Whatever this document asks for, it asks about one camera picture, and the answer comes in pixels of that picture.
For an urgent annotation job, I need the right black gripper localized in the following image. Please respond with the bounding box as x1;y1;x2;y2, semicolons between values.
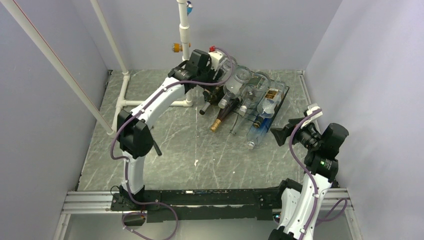
270;116;322;150

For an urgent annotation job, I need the clear round cork-stoppered bottle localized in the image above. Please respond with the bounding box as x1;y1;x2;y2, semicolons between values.
213;56;237;82

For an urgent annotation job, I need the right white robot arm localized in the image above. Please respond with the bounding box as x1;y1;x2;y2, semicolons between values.
269;118;349;240

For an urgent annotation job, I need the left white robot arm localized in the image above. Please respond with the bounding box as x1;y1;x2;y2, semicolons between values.
110;49;223;210

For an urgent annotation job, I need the blue square glass bottle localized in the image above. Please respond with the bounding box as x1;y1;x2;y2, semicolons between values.
246;116;274;150

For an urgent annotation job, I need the clear square bottle black cap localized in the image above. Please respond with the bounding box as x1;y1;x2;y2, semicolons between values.
253;81;286;129

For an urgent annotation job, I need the dark green wine bottle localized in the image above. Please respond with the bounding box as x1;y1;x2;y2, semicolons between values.
199;85;225;115

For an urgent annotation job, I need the clear bottle silver cap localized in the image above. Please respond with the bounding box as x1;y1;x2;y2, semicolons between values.
218;65;253;109

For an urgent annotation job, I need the clear slim empty bottle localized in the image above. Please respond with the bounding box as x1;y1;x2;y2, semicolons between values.
229;110;255;136

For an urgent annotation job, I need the dark gold-foil wine bottle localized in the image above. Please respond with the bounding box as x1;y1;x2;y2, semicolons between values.
209;98;240;132

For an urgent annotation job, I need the clear bottle dark label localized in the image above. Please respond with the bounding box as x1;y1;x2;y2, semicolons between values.
238;71;271;117

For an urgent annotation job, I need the orange pipe clamp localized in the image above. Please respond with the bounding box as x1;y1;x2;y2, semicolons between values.
171;43;184;53

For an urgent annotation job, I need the blue pipe clip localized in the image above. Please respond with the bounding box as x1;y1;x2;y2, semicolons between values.
186;0;193;15

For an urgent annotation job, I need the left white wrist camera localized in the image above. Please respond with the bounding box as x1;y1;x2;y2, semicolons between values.
208;45;230;72

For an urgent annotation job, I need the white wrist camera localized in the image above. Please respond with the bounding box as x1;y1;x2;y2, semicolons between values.
208;45;230;72
301;103;323;129

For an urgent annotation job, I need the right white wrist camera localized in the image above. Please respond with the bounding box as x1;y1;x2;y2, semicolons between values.
301;103;323;129

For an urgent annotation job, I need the black wire wine rack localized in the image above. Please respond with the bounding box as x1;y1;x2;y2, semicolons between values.
202;64;290;123

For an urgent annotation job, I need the black handled metal tool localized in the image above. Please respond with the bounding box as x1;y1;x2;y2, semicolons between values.
153;140;163;157

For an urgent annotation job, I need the aluminium frame rail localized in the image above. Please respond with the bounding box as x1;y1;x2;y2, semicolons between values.
52;188;365;240

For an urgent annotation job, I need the white PVC pipe frame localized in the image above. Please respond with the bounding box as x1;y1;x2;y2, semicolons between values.
0;0;190;136

